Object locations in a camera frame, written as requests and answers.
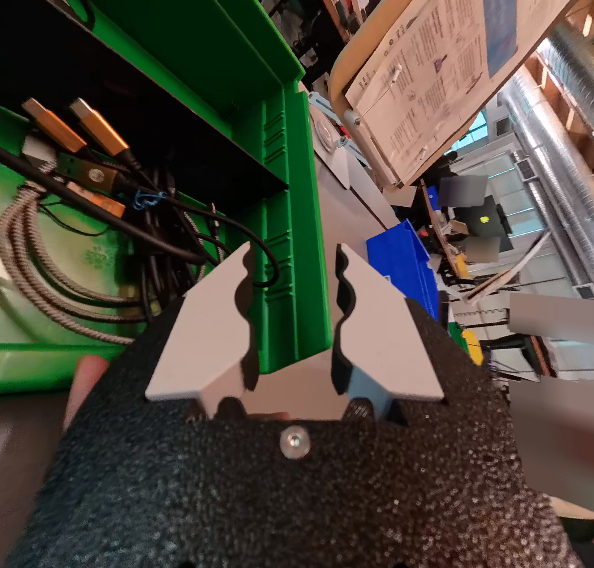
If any grey braided cable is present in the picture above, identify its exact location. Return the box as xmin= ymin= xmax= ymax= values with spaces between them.
xmin=0 ymin=134 xmax=149 ymax=346

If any person's left hand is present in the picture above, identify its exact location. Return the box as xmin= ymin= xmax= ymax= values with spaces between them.
xmin=62 ymin=355 xmax=110 ymax=432

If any blue storage bin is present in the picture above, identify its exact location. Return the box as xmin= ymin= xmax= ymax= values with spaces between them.
xmin=367 ymin=219 xmax=441 ymax=322

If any wooden document stand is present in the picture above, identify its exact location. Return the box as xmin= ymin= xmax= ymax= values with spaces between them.
xmin=308 ymin=0 xmax=594 ymax=193

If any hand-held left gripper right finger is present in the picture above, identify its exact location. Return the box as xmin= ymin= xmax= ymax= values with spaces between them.
xmin=330 ymin=243 xmax=445 ymax=422

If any laminated sheet with blue banner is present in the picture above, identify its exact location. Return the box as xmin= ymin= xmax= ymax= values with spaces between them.
xmin=346 ymin=0 xmax=520 ymax=186

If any thick black cable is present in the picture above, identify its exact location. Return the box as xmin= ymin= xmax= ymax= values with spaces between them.
xmin=0 ymin=147 xmax=207 ymax=265

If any silver air duct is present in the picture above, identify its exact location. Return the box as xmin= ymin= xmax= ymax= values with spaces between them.
xmin=499 ymin=21 xmax=594 ymax=295

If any black cable with blue tie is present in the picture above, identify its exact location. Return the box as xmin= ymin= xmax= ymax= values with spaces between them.
xmin=56 ymin=97 xmax=281 ymax=320

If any green storage bin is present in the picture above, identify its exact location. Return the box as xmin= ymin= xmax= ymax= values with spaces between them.
xmin=0 ymin=0 xmax=332 ymax=395

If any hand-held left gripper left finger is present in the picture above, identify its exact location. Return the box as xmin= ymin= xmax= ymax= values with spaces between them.
xmin=145 ymin=241 xmax=260 ymax=419

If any yellow bin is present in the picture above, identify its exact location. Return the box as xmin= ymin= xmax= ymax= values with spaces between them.
xmin=462 ymin=329 xmax=484 ymax=365

